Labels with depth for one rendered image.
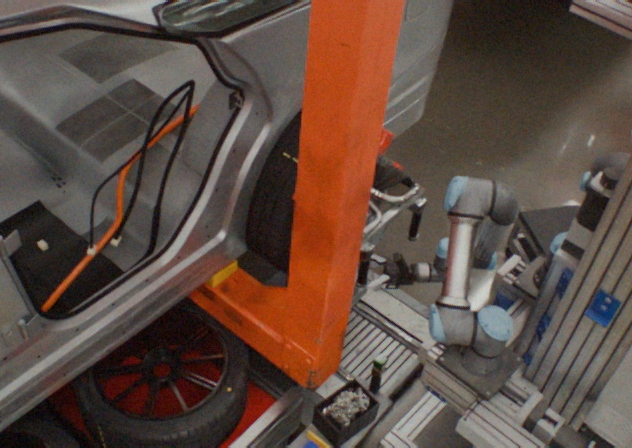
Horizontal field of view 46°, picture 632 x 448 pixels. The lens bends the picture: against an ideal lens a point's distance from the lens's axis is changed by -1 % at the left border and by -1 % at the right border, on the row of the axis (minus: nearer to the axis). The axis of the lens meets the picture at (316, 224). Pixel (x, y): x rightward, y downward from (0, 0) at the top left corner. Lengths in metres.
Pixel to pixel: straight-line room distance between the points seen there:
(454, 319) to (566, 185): 2.44
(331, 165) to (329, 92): 0.22
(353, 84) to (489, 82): 3.67
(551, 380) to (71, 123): 2.05
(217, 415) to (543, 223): 1.97
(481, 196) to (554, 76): 3.36
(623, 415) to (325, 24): 1.54
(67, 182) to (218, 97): 0.76
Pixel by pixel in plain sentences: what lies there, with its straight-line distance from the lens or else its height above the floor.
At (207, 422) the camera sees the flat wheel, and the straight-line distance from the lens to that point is 2.78.
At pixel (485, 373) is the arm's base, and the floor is 0.84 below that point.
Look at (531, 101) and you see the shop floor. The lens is 5.39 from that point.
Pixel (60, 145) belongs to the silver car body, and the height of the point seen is 0.96.
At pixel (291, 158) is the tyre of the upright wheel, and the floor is 1.13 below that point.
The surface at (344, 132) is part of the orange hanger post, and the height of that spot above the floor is 1.72.
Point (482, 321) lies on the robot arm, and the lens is 2.45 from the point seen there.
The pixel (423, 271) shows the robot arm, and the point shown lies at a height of 0.84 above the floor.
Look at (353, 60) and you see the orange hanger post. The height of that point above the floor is 1.94.
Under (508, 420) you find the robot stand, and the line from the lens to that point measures 2.65.
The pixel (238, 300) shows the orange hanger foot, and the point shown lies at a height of 0.68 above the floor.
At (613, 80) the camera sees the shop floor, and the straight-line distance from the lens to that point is 5.91.
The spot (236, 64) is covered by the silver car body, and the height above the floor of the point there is 1.60.
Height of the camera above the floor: 2.90
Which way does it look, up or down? 45 degrees down
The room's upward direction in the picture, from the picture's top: 6 degrees clockwise
